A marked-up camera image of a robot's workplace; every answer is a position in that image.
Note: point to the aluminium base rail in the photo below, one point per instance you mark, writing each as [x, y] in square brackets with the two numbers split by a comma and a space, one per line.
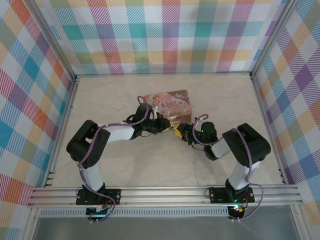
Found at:
[162, 196]

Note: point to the illustrated picture book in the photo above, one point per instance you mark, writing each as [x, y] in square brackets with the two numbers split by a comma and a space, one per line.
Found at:
[175, 102]

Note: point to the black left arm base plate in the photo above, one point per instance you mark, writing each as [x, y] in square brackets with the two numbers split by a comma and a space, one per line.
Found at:
[113, 196]

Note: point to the grey metal sheet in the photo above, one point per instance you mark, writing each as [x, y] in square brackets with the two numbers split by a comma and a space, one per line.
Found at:
[162, 230]

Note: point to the aluminium table side rail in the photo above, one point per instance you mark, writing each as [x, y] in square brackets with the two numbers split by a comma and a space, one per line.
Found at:
[65, 120]
[267, 125]

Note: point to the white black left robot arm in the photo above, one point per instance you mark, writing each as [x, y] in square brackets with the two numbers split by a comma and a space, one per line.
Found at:
[87, 145]

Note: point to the circuit board with green light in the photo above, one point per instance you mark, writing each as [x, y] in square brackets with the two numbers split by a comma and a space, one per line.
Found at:
[97, 212]

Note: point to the circuit board with orange part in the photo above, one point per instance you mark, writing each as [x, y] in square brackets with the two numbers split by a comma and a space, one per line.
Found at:
[237, 209]

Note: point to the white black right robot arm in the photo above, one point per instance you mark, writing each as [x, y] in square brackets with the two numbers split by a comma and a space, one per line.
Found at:
[250, 145]

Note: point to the aluminium frame post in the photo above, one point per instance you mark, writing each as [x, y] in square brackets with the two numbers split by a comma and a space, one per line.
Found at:
[53, 40]
[271, 37]

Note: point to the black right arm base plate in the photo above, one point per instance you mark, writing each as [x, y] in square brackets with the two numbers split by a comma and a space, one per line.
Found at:
[217, 195]

